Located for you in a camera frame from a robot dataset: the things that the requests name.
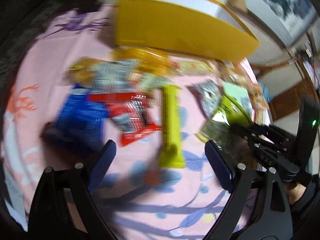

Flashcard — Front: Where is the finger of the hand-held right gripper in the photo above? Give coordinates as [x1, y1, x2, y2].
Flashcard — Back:
[226, 122, 284, 143]

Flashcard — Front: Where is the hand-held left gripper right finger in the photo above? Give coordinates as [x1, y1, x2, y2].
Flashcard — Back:
[204, 140, 293, 240]

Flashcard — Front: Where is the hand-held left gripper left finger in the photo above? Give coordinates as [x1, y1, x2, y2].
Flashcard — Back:
[27, 140, 118, 240]

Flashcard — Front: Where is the green yellow snack packet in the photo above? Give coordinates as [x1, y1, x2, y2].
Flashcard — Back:
[197, 94, 254, 153]

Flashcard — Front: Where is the brown paper snack packet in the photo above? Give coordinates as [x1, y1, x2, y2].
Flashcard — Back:
[246, 82, 270, 110]

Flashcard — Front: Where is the blue snack packet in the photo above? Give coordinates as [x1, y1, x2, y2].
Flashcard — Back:
[41, 85, 110, 153]

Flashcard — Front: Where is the red snack packet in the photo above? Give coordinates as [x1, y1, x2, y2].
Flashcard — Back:
[87, 92, 163, 147]

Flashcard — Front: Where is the golden bun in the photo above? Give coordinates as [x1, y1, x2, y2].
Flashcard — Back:
[66, 59, 98, 85]

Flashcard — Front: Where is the yellow cardboard box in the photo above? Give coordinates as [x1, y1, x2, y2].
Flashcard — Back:
[114, 0, 262, 64]

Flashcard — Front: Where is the brown carved wooden cabinet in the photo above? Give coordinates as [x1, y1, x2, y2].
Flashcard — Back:
[269, 75, 318, 128]

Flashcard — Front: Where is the light green snack packet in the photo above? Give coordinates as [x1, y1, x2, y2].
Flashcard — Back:
[222, 82, 250, 100]

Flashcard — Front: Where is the blue cloth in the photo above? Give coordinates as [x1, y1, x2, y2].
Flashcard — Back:
[260, 84, 272, 101]

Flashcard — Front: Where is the silver crinkled snack packet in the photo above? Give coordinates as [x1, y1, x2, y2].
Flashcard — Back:
[192, 80, 225, 118]

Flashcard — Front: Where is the brownish clear snack packet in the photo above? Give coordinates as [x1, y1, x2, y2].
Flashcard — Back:
[216, 60, 248, 85]

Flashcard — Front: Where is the wooden chair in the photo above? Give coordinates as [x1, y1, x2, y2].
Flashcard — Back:
[251, 60, 299, 80]

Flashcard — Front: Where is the yellow-green long snack bar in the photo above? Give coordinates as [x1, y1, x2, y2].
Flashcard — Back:
[157, 85, 187, 169]

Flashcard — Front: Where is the cream snack packet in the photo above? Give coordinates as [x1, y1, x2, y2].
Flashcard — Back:
[172, 60, 213, 77]

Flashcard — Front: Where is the silver grey snack packet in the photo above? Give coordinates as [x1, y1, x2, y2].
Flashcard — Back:
[92, 60, 140, 93]

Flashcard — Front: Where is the green and white snack packet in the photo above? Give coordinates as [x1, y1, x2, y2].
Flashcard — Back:
[137, 74, 170, 98]

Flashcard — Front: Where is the orange yellow snack packet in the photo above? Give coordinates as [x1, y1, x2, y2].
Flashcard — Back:
[112, 47, 180, 75]

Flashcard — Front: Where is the framed blue ink painting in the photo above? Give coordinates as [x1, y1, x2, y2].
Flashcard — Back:
[244, 0, 318, 46]

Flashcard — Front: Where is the pink printed blanket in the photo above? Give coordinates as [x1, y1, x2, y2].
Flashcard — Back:
[0, 4, 273, 240]

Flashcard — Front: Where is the brown cardboard box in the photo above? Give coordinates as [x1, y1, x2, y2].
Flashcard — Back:
[226, 0, 250, 13]

